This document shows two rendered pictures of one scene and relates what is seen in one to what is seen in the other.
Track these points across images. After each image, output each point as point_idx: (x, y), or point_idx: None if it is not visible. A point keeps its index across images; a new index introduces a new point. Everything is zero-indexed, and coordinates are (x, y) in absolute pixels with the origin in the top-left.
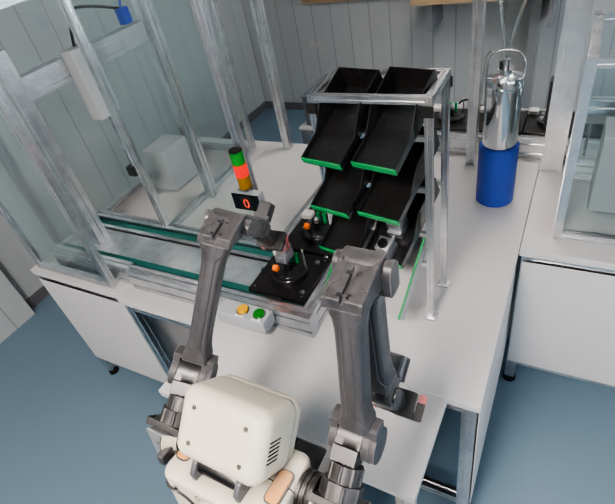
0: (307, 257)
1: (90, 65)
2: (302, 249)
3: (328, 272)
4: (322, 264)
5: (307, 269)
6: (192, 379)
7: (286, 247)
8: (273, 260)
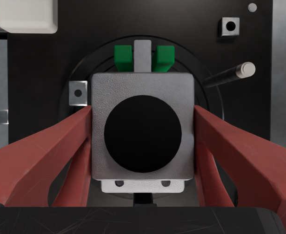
0: (168, 6)
1: None
2: (251, 64)
3: (282, 61)
4: (251, 31)
5: (220, 94)
6: None
7: (198, 152)
8: (25, 64)
